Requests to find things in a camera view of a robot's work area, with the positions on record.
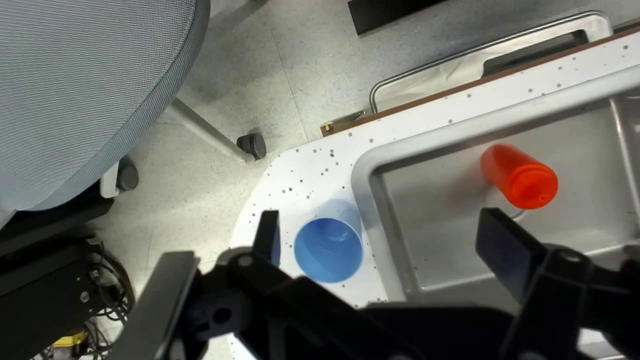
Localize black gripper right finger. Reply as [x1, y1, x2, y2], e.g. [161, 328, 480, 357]
[475, 205, 640, 360]

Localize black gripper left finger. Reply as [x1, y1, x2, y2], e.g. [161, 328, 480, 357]
[108, 208, 366, 360]

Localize blue plastic cup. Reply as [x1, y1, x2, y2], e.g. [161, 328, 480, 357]
[293, 198, 369, 286]

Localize grey toy sink basin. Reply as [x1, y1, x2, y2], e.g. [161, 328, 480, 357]
[348, 78, 640, 308]

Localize orange toy bottle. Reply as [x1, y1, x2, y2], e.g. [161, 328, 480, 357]
[479, 141, 560, 211]

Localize wooden toy kitchen unit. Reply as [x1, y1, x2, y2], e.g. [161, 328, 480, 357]
[227, 12, 640, 360]

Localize black equipment cart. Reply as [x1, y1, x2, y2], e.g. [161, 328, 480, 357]
[0, 188, 139, 360]

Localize grey mesh office chair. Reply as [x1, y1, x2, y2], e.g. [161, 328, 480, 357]
[0, 0, 271, 215]

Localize black floor cable bundle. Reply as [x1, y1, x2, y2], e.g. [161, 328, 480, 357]
[39, 235, 139, 360]

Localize white oven door handle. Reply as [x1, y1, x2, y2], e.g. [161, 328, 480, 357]
[369, 9, 616, 116]

